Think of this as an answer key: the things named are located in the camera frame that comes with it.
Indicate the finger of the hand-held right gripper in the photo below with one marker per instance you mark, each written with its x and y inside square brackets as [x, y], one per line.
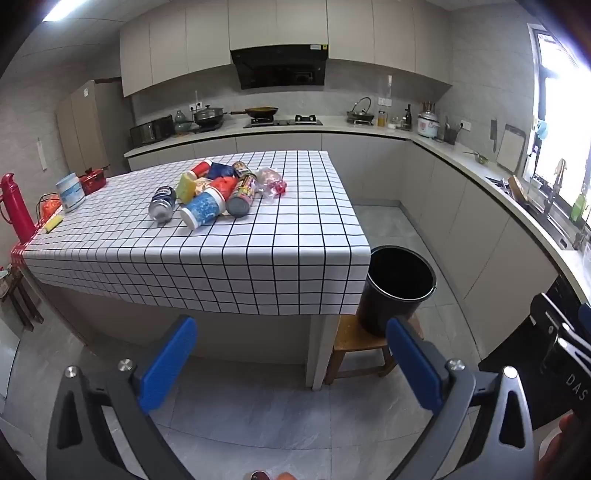
[549, 314]

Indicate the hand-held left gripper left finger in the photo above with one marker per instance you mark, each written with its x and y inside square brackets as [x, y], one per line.
[168, 364]

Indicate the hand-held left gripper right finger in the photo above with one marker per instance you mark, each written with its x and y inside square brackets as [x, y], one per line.
[411, 364]

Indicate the black plastic bucket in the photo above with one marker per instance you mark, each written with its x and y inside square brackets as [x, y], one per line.
[392, 295]

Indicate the blue soda can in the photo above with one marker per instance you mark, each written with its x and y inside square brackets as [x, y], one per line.
[161, 203]

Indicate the red plastic bag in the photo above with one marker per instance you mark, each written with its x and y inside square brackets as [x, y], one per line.
[226, 185]

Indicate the blue snack packet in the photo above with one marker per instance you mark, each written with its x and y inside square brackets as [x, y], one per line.
[220, 170]

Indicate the person's right hand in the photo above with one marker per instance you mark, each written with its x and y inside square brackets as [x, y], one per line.
[561, 447]

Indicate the beige kitchen table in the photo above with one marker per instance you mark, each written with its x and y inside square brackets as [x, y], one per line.
[184, 332]

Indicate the wooden stool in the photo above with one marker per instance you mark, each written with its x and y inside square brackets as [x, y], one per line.
[355, 344]

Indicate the steel kitchen sink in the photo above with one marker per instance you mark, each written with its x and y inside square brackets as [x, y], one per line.
[549, 226]

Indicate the green bottle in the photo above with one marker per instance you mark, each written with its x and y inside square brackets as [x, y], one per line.
[579, 205]

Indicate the metal faucet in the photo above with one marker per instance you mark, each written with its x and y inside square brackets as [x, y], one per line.
[549, 201]

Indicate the white black checked tablecloth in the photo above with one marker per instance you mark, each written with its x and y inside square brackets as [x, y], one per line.
[221, 258]

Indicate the beige hanging cloth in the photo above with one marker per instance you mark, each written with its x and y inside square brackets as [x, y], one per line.
[560, 170]

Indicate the white blue printed cup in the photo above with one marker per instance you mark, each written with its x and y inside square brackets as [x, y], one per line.
[203, 210]

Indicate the wooden chair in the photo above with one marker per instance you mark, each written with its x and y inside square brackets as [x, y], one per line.
[21, 295]

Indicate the small green kitchen tool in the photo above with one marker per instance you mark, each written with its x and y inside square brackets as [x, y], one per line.
[480, 158]

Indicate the pale cutting board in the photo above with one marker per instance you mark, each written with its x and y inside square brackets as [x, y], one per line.
[510, 147]

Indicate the grey kitchen countertop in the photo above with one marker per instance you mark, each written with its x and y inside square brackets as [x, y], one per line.
[466, 161]

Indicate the small yellow scouring pad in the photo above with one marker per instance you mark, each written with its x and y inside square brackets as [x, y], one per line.
[53, 223]

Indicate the pale snack packet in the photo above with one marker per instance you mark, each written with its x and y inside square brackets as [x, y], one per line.
[202, 184]

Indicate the tall patterned can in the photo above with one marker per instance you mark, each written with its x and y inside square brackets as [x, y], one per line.
[242, 196]

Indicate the blue hanging cloth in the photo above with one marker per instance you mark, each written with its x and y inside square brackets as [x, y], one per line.
[541, 129]

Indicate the red checked cloth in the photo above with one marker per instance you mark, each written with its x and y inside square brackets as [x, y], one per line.
[17, 254]

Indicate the black kitchen cleaver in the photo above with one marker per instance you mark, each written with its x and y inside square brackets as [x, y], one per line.
[494, 134]

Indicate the orange mesh bag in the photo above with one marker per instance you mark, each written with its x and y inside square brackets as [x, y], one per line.
[50, 206]

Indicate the red box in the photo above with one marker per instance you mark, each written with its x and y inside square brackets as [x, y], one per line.
[92, 181]

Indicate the white jar blue label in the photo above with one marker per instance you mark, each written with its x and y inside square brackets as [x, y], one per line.
[70, 191]

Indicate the red cup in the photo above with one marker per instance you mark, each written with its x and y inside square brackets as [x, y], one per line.
[202, 167]

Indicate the dark utensil holder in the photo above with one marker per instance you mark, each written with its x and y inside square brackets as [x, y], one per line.
[450, 134]

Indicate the small colourful can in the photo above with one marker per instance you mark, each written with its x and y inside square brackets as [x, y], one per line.
[241, 168]

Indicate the crumpled clear plastic bottle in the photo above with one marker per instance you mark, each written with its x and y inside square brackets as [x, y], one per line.
[272, 182]

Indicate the red thermos flask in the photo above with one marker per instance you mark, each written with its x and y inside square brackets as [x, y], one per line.
[16, 207]

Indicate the kitchen window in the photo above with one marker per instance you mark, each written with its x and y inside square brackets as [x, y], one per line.
[568, 92]

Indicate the white rice cooker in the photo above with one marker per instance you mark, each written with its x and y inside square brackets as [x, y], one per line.
[428, 124]

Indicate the black microwave oven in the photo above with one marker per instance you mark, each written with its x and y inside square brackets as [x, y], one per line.
[150, 130]

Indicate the dark glass bottle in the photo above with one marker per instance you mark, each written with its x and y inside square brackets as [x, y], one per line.
[408, 120]

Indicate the green ceramic pot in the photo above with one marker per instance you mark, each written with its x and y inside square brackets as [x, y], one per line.
[183, 123]

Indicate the yellow oil bottle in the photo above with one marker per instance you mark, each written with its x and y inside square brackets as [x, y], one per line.
[381, 120]

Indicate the grey lidded wok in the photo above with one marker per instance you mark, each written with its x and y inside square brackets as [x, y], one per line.
[208, 115]

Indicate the beige refrigerator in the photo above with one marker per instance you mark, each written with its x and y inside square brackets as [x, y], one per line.
[87, 124]

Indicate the metal dish rack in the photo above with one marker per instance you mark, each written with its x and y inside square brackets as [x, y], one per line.
[361, 115]

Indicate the black gas stove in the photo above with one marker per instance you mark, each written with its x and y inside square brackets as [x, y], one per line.
[284, 122]

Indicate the black frying pan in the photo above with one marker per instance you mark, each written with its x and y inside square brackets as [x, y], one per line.
[262, 111]

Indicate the black range hood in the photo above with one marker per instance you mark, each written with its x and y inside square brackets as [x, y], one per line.
[277, 69]

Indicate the beige upper cabinets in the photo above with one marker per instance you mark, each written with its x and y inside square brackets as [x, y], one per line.
[184, 41]

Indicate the ceiling light strip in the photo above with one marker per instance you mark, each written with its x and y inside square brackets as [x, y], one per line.
[67, 10]

